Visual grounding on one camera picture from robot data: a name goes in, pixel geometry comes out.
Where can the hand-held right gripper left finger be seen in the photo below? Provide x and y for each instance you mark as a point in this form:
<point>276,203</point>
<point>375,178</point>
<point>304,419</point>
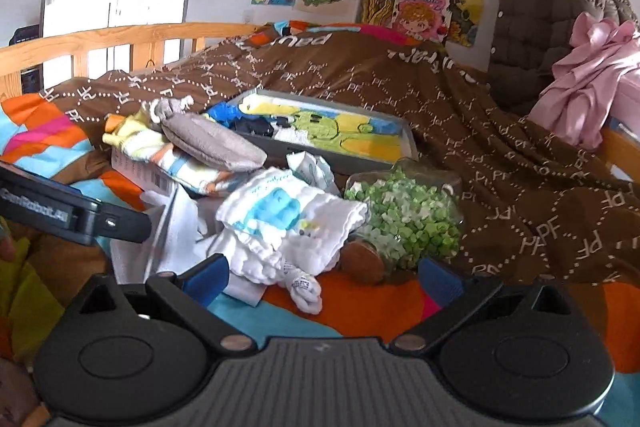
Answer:
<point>206,278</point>

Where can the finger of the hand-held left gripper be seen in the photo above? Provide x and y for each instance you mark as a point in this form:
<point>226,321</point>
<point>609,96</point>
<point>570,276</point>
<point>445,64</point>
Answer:
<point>125,223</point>

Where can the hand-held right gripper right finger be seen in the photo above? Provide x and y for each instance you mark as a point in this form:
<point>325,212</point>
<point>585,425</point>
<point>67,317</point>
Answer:
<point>441,281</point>

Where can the yellow striped cloth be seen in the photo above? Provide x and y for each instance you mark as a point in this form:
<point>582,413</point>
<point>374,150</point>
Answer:
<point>135,142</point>

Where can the white blue muslin cloth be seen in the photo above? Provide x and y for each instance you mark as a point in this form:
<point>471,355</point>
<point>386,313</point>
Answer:
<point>280,212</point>

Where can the grey tray box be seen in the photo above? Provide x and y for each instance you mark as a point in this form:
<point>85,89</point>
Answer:
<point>400,142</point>

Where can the glass jar of green stars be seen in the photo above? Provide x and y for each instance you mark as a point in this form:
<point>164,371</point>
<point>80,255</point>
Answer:
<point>410,217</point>

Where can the round cork lid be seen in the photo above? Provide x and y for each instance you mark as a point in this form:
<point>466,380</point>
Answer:
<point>362,263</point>

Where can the yellow green cloth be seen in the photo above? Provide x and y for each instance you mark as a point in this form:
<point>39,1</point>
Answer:
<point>30,297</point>

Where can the colourful striped bedsheet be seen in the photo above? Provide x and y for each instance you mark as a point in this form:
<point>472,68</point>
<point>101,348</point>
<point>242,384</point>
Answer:
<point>350,303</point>

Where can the white sock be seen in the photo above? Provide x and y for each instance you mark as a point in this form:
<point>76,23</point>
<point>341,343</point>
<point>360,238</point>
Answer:
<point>306,291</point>

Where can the white crumpled packet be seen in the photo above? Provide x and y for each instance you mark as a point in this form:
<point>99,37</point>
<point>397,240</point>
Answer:
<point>310,169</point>

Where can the painted cactus drawing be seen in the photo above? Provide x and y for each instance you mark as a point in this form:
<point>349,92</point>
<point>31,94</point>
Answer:
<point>325,127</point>

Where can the brown printed blanket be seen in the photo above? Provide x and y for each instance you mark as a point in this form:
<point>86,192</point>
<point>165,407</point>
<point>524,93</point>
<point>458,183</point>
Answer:
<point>350,77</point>

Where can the pink cloth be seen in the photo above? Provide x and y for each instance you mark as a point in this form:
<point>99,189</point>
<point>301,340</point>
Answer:
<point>585,82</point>

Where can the brown quilted jacket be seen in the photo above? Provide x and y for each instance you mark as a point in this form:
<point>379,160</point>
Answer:
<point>540,17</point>

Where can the black wall device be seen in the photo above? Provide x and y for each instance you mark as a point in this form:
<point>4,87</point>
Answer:
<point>22,35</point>

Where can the wooden bed frame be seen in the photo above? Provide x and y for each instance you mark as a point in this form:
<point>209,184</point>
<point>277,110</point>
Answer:
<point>100,38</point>

